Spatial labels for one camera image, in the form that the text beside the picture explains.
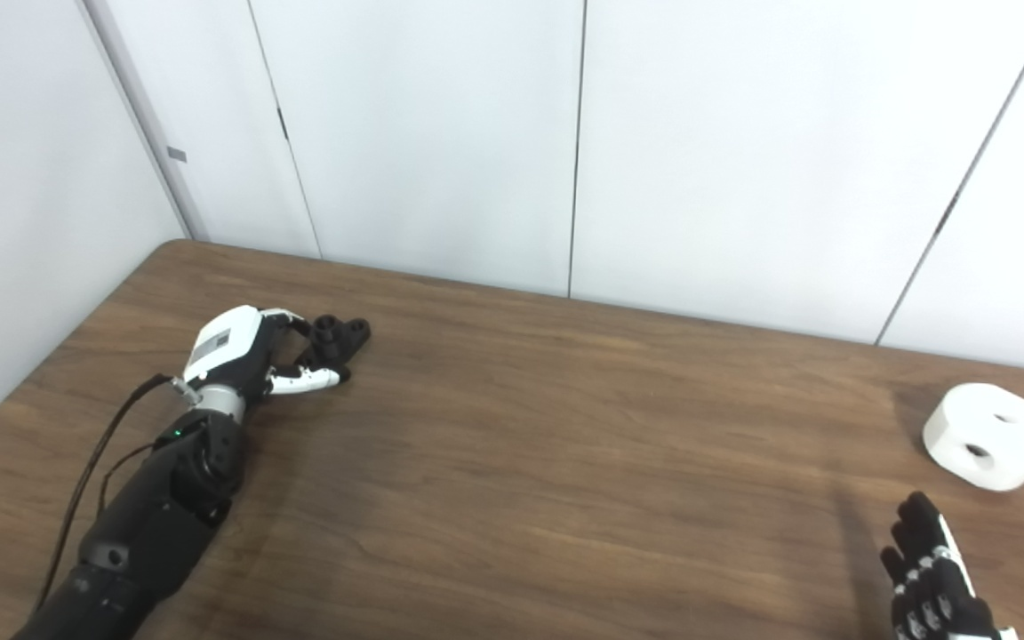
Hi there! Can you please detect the black flanged holder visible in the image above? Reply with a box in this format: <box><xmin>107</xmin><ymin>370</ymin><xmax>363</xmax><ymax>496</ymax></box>
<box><xmin>294</xmin><ymin>315</ymin><xmax>372</xmax><ymax>379</ymax></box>

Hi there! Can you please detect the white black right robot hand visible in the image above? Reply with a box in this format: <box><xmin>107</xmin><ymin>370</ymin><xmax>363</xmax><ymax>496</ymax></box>
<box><xmin>880</xmin><ymin>492</ymin><xmax>1020</xmax><ymax>640</ymax></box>

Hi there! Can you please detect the round white piece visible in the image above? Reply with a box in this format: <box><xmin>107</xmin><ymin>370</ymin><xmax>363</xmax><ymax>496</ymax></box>
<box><xmin>922</xmin><ymin>383</ymin><xmax>1024</xmax><ymax>492</ymax></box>

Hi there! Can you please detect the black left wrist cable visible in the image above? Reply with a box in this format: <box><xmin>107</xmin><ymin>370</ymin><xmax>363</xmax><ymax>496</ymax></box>
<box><xmin>32</xmin><ymin>373</ymin><xmax>202</xmax><ymax>614</ymax></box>

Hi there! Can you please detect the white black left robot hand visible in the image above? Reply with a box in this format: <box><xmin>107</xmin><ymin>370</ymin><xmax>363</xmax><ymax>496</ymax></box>
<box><xmin>183</xmin><ymin>305</ymin><xmax>353</xmax><ymax>405</ymax></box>

